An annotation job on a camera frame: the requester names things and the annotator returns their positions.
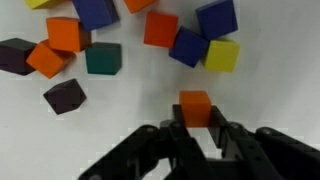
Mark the small dark purple block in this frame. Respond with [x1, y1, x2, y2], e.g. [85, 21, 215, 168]
[42, 78, 88, 116]
[0, 37, 38, 76]

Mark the small orange block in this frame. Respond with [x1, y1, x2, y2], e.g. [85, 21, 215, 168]
[26, 39, 76, 80]
[45, 16, 92, 53]
[123, 0, 158, 15]
[178, 90, 213, 129]

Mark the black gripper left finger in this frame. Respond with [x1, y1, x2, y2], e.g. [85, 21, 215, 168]
[78, 104, 212, 180]

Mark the small yellow block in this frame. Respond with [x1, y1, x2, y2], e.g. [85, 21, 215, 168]
[201, 38, 241, 73]
[24, 0, 65, 10]

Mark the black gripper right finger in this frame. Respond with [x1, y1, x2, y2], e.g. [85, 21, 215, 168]
[207, 105, 320, 180]

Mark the small teal green block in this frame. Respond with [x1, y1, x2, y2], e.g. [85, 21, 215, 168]
[84, 41, 123, 76]

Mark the small red-orange block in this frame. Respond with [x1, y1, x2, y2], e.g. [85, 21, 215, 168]
[143, 11, 180, 49]

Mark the small blue block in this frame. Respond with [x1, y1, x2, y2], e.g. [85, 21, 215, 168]
[71, 0, 121, 33]
[195, 0, 239, 41]
[168, 26, 210, 69]

